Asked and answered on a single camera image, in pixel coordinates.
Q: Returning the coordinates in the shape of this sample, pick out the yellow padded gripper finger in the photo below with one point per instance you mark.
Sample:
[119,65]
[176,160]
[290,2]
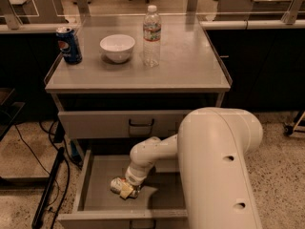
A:
[126,190]

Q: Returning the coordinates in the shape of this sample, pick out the wheeled robot base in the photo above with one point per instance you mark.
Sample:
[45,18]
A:
[299,121]

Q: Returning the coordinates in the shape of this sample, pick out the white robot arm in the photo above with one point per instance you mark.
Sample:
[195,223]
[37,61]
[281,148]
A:
[210,146]

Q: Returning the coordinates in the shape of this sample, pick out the open grey middle drawer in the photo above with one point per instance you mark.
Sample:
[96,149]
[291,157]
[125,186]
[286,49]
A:
[159,205]

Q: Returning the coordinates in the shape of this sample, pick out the closed grey top drawer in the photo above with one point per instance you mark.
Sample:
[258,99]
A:
[121,124]

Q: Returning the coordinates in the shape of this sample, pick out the grey drawer cabinet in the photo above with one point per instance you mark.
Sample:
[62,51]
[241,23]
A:
[189,75]

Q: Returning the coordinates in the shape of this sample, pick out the blue pepsi can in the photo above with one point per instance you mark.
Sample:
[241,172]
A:
[69,45]

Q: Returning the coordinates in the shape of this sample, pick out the black bar on floor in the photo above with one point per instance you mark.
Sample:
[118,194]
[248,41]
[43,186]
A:
[38,218]

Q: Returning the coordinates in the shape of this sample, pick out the white ceramic bowl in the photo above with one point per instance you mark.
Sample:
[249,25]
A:
[117,47]

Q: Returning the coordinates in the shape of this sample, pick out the dark shelf at left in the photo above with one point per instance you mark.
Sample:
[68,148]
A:
[10,110]

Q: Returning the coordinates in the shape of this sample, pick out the clear plastic water bottle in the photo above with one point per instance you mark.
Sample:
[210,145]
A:
[151,37]

